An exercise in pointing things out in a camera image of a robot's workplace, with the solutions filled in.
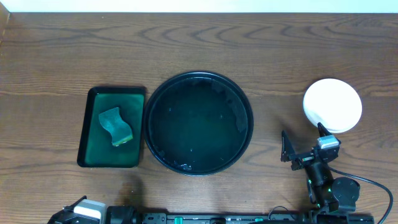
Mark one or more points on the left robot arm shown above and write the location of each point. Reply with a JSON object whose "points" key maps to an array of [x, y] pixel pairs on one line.
{"points": [[85, 211]]}

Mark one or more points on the rectangular dark green tray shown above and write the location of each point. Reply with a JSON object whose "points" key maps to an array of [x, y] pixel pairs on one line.
{"points": [[95, 148]]}

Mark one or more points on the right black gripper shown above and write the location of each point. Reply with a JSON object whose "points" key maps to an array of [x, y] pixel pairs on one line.
{"points": [[289, 154]]}

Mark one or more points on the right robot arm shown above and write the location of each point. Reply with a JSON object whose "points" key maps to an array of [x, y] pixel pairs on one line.
{"points": [[335, 198]]}

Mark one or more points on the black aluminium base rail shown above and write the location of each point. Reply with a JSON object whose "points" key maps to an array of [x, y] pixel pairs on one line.
{"points": [[163, 218]]}

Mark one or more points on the green yellow sponge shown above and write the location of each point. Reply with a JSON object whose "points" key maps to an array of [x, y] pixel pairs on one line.
{"points": [[113, 123]]}

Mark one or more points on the round black tray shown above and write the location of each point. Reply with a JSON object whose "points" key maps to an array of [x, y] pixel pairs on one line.
{"points": [[198, 123]]}

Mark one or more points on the white plate green stains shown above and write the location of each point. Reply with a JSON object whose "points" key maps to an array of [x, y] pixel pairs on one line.
{"points": [[333, 103]]}

